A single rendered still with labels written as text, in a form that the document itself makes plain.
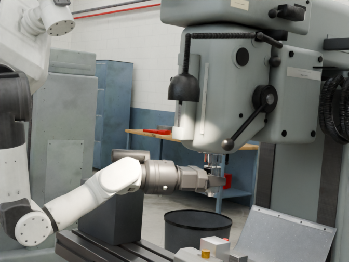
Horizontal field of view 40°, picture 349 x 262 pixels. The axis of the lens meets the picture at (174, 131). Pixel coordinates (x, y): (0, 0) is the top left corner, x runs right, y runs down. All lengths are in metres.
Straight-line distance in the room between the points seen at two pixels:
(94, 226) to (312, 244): 0.73
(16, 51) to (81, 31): 9.68
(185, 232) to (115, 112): 5.62
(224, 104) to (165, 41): 7.14
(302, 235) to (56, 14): 0.95
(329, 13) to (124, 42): 7.99
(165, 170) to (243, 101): 0.26
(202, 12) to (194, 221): 2.58
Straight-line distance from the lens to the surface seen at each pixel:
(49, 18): 1.10
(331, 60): 1.45
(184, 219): 3.54
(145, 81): 8.61
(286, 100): 1.27
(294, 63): 1.29
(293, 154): 1.55
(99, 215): 1.67
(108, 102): 8.47
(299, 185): 1.54
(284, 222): 1.57
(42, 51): 1.16
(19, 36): 1.14
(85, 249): 1.60
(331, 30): 1.44
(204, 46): 1.17
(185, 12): 1.19
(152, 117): 8.36
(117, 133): 8.62
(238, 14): 1.13
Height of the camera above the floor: 1.44
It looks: 4 degrees down
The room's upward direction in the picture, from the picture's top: 4 degrees clockwise
